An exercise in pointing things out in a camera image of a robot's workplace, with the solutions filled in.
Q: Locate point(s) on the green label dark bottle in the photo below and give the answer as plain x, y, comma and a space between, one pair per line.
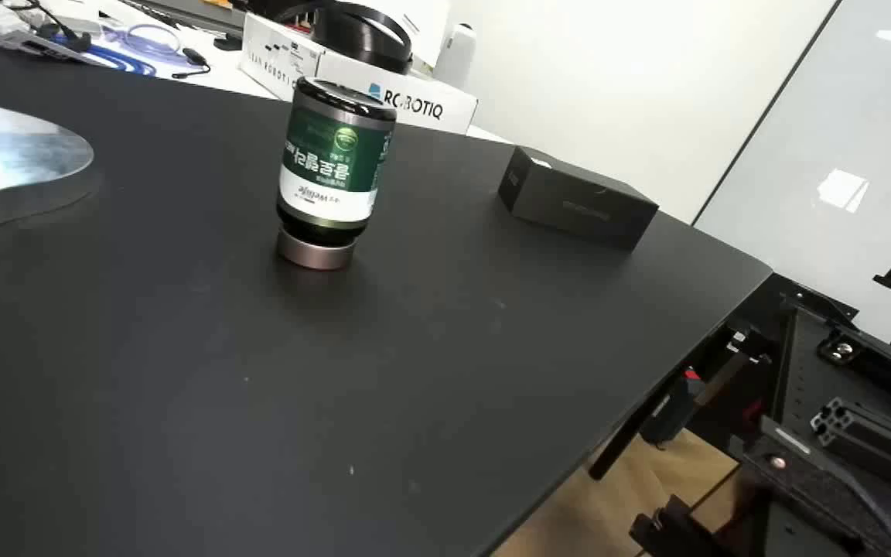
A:
327, 164

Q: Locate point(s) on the black rectangular box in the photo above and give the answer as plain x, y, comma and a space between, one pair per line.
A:
570, 201

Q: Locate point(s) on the white cylindrical container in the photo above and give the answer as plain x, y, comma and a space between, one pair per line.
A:
459, 52

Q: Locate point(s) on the clear plastic packaging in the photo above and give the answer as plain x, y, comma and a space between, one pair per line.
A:
0, 155

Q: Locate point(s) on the white Robotiq cardboard box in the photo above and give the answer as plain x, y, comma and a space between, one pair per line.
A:
416, 98

